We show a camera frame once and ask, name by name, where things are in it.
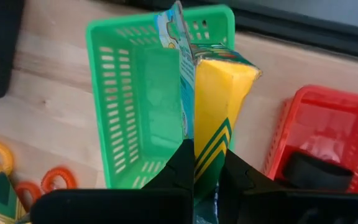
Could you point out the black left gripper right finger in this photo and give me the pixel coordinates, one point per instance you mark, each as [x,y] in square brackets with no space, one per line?
[238,177]

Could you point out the black table edge rail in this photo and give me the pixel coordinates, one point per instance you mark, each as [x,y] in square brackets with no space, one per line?
[291,28]

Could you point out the green plastic slotted basket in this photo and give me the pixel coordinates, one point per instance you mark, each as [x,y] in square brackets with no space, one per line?
[135,109]

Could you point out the black binder clip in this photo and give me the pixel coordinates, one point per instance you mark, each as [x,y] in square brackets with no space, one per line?
[315,172]

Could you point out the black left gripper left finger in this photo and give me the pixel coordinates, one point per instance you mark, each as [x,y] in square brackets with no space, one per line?
[179,168]

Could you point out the red plastic slotted basket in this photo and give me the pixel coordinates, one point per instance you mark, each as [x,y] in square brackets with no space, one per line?
[322,124]

